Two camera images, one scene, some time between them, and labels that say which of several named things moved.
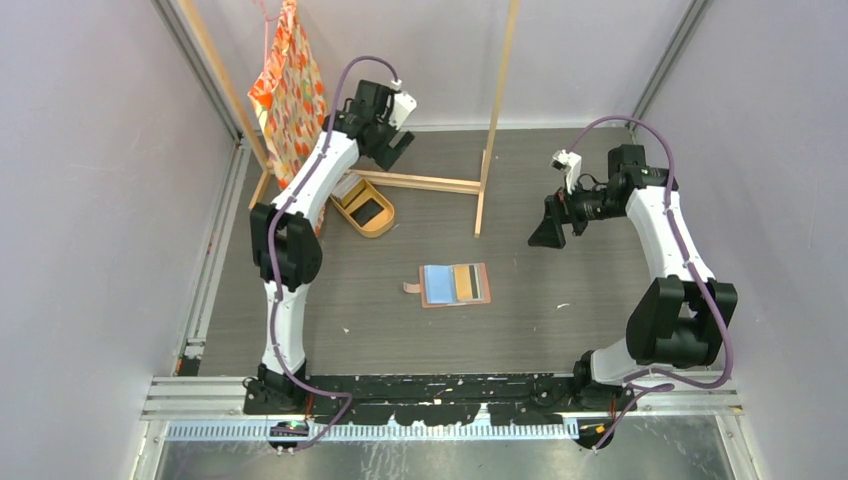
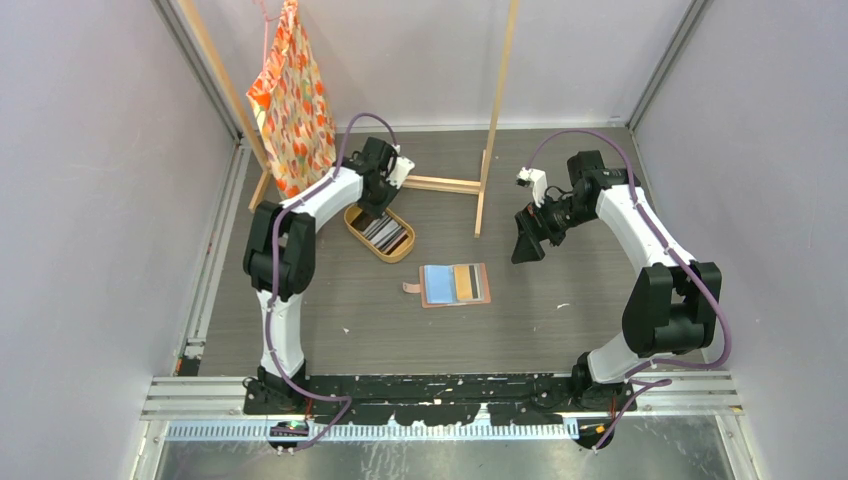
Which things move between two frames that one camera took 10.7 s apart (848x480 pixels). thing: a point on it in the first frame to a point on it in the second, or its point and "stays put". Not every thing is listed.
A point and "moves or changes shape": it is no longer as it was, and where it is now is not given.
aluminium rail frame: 213,410 stays put
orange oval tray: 378,225 moves or changes shape
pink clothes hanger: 266,29 stays put
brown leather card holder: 449,285 stays put
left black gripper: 387,159 to 379,209
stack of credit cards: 346,183 moves or changes shape
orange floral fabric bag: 290,101 stays put
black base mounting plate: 450,400 stays put
